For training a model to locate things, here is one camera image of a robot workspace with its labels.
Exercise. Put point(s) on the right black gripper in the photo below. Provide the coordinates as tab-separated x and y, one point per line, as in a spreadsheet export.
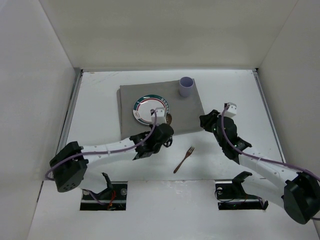
208	120

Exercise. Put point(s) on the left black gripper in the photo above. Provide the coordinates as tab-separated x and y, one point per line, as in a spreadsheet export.
165	127

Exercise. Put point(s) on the dark wooden spoon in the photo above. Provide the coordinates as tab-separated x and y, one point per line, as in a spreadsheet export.
169	119

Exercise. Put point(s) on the grey cloth placemat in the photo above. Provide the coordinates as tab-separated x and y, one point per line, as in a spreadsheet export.
185	111

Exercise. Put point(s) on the dark wooden fork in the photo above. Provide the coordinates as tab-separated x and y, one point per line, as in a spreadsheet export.
188	154

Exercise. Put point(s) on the white plate with coloured rim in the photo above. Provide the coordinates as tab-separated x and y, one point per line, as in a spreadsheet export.
142	107

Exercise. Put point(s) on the lilac plastic cup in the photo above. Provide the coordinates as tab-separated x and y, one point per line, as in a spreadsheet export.
186	85

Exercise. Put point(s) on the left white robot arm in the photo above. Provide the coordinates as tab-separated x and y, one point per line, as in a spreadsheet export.
77	166

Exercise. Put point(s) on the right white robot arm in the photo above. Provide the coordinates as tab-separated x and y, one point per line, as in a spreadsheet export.
292	188

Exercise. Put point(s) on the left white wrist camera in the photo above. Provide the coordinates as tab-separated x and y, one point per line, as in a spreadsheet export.
158	116

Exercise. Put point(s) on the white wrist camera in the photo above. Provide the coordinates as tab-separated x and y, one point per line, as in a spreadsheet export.
230	110
158	116

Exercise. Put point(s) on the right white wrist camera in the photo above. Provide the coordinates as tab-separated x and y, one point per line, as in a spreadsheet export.
230	110

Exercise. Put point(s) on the right aluminium table rail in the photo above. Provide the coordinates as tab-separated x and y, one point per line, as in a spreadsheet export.
266	107

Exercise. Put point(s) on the aluminium table rail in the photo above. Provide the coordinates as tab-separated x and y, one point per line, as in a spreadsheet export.
266	107
70	109

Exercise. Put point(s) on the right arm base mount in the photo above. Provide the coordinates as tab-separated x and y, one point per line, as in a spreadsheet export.
231	196

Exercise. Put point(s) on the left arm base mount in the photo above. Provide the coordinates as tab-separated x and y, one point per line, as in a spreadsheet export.
112	198

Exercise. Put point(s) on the left aluminium table rail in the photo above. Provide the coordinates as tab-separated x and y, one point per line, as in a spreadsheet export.
70	109

